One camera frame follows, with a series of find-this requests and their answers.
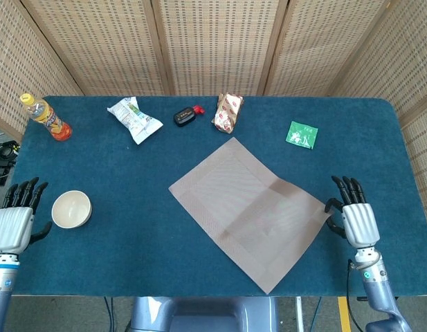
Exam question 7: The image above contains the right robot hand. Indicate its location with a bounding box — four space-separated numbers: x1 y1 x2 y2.
324 175 381 249

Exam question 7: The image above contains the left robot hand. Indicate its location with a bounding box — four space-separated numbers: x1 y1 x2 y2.
0 176 53 256

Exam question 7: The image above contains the white bowl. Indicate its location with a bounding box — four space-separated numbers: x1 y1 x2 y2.
51 190 93 230

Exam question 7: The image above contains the brown woven placemat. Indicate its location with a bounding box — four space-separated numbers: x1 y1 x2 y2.
167 136 334 295

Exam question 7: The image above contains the white table leg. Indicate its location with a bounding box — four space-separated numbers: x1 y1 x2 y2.
295 296 305 332

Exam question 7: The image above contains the green tea packet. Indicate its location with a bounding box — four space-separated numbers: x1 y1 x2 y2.
284 120 319 150

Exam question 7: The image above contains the orange drink bottle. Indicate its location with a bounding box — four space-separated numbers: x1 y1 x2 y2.
19 93 73 142

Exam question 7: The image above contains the blue table cover cloth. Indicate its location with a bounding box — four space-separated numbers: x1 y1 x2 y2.
0 95 427 298

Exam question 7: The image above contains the blue-grey robot torso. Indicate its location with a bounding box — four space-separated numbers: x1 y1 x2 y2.
128 296 280 332

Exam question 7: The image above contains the white snack bag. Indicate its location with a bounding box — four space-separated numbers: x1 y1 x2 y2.
107 96 164 145

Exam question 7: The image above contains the golden snack package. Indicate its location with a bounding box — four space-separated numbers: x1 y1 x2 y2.
211 92 245 133

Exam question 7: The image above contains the woven bamboo folding screen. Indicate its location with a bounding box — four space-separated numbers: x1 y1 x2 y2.
0 0 427 225

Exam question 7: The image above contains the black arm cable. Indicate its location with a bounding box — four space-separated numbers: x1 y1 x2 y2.
345 259 360 332

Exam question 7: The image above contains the black floor cables bundle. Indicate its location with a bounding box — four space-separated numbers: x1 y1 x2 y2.
0 140 20 186

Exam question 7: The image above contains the blue cable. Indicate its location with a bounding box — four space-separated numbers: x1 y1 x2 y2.
309 296 324 332
102 296 116 332

